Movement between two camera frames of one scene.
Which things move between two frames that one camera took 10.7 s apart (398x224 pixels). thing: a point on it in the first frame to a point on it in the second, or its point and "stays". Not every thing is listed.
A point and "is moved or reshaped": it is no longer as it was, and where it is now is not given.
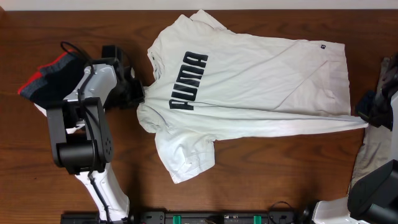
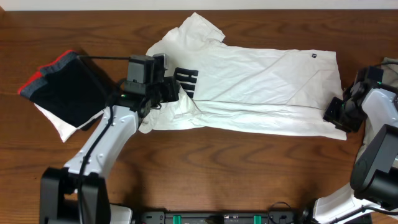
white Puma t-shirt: x=211 y=83 is moved or reshaped
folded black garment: x=56 y=81 stays
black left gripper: x=138 y=96 to x=171 y=88
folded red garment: x=37 y=82 stays
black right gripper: x=362 y=109 to x=329 y=115
